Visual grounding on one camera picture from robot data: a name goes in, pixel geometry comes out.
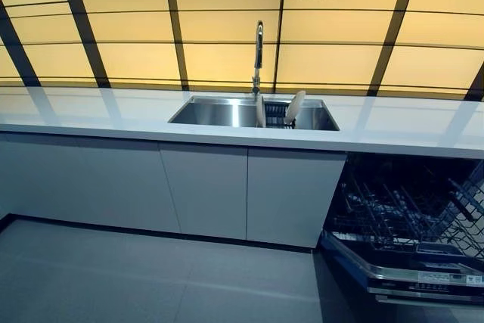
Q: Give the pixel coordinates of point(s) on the open dishwasher door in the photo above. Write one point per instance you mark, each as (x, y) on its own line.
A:
(408, 277)

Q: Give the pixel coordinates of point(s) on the white cabinet door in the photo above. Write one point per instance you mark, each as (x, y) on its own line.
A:
(291, 198)
(210, 194)
(87, 183)

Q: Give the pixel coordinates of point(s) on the black dish drying rack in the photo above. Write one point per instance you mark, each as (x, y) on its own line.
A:
(274, 113)

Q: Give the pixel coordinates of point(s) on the stainless steel sink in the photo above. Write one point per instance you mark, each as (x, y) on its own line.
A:
(215, 113)

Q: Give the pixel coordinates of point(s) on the white countertop slab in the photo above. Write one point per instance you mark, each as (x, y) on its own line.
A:
(113, 111)

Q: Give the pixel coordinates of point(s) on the chrome kitchen faucet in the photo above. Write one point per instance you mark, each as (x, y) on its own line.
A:
(258, 54)

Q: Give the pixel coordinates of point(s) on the white round plate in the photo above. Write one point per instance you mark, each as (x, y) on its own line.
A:
(294, 106)
(259, 111)

